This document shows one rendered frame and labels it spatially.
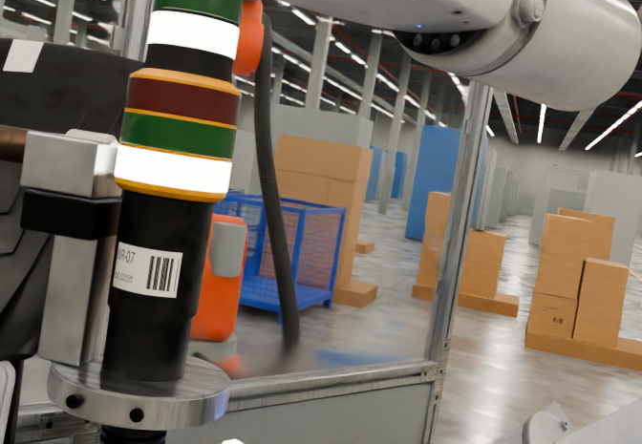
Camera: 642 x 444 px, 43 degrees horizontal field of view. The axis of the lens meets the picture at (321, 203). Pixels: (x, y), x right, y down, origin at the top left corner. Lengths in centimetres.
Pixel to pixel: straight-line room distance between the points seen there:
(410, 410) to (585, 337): 616
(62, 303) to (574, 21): 31
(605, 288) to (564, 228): 65
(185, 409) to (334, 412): 127
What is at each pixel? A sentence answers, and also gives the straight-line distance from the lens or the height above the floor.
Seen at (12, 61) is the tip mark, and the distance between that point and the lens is 51.
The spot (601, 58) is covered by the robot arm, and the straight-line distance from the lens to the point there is 51.
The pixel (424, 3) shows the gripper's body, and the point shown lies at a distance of 37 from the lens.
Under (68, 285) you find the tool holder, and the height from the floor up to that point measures 132.
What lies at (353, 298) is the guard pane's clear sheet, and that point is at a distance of 155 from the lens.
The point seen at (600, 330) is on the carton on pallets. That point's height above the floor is 27.
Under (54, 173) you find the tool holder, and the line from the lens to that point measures 32.
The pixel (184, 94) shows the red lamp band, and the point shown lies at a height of 140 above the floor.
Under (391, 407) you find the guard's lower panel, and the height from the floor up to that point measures 92.
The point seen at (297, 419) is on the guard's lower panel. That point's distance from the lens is 150.
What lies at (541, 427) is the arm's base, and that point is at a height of 114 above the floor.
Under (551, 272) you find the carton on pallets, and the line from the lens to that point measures 778.
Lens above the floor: 139
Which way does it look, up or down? 3 degrees down
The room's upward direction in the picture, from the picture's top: 9 degrees clockwise
